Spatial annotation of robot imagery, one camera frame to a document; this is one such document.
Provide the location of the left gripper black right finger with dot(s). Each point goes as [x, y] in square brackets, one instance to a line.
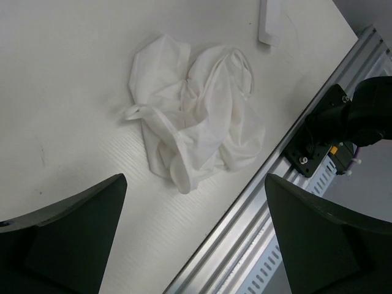
[325, 247]

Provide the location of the white slotted cable duct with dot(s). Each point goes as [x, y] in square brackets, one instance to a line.
[265, 257]

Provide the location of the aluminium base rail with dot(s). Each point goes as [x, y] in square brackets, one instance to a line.
[217, 262]

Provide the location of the white tank top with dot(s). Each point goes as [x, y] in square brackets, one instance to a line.
[195, 115]

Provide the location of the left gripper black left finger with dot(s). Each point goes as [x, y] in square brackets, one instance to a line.
[63, 247]

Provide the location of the white metal clothes rack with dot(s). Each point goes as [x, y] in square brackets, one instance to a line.
[269, 22]

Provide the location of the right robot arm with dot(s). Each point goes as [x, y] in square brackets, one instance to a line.
[363, 119]

